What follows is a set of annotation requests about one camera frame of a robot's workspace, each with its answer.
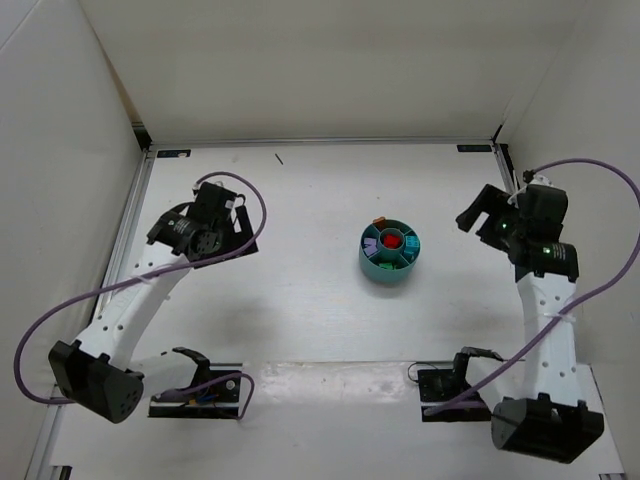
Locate blue corner label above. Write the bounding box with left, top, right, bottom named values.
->
left=156, top=149, right=191, bottom=159
left=456, top=144, right=493, bottom=153

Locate blue left corner label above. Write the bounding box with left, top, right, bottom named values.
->
left=156, top=149, right=191, bottom=159

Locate red round printed lego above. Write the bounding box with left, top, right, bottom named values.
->
left=382, top=234, right=403, bottom=249

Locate lavender square lego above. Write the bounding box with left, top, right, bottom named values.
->
left=363, top=237, right=378, bottom=258

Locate green square lego brick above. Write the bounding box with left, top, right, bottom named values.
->
left=378, top=262, right=396, bottom=271

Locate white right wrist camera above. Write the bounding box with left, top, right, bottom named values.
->
left=507, top=170, right=553, bottom=206

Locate large teal lego brick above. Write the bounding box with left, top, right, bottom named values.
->
left=404, top=249, right=419, bottom=262

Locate teal round divided container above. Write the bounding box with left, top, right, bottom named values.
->
left=359, top=217, right=421, bottom=285

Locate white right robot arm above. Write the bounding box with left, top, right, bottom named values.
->
left=454, top=182, right=604, bottom=464

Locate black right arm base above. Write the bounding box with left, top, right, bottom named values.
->
left=407, top=347, right=491, bottom=423

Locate small teal lego brick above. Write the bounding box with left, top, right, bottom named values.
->
left=405, top=235, right=420, bottom=250

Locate blue right corner label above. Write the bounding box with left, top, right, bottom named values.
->
left=456, top=144, right=493, bottom=153

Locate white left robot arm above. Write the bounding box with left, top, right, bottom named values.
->
left=49, top=182, right=257, bottom=424

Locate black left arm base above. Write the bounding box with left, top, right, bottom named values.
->
left=147, top=364, right=243, bottom=420

